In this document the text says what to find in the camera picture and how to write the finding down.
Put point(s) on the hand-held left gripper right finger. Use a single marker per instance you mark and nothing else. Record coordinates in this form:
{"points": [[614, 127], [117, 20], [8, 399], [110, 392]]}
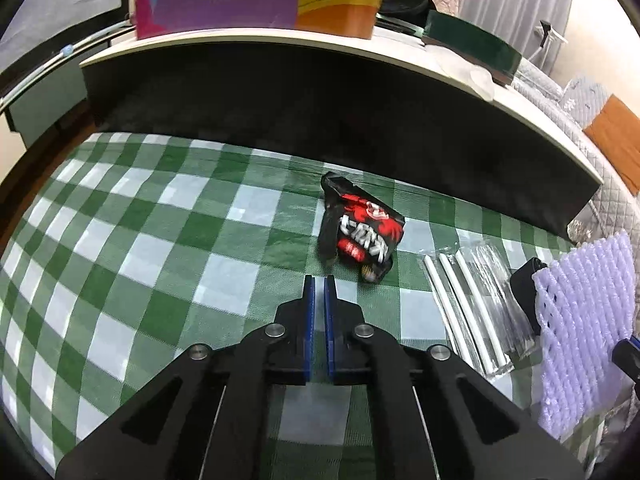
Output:
{"points": [[330, 330]]}

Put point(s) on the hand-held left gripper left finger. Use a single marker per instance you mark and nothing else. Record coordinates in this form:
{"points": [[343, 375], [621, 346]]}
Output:
{"points": [[309, 330]]}

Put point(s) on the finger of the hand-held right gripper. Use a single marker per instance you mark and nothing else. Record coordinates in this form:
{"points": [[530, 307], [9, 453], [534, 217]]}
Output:
{"points": [[629, 360], [525, 295]]}

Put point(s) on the lavender foam net sleeve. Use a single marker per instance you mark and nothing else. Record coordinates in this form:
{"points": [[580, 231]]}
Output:
{"points": [[580, 330]]}

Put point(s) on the black red snack packet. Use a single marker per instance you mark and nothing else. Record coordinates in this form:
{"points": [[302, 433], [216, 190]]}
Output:
{"points": [[362, 230]]}

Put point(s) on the clear packet of white straws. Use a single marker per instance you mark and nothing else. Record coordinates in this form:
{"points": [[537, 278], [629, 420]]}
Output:
{"points": [[475, 310]]}

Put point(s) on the green checked cloth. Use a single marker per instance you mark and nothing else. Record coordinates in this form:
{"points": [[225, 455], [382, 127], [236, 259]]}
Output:
{"points": [[150, 240]]}

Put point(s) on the orange cushion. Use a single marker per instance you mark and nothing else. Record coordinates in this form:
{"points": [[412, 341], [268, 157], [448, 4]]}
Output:
{"points": [[617, 135]]}

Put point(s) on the grey quilted sofa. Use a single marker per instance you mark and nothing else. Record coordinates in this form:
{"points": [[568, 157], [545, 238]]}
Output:
{"points": [[575, 110]]}

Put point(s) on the white top coffee table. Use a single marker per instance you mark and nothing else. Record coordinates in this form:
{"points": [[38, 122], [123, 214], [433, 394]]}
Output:
{"points": [[300, 100]]}

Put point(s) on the dark green round container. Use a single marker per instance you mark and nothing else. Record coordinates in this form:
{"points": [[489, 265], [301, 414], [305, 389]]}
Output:
{"points": [[465, 42]]}

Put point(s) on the black bowl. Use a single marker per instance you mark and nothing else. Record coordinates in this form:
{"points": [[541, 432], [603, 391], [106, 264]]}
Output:
{"points": [[405, 5]]}

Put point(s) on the green television cabinet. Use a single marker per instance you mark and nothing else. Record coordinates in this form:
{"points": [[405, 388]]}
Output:
{"points": [[45, 100]]}

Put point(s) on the white rod with blue bead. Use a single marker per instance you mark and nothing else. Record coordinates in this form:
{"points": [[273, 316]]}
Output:
{"points": [[65, 51]]}

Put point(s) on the covered television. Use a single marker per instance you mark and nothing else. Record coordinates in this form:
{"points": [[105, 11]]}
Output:
{"points": [[65, 5]]}

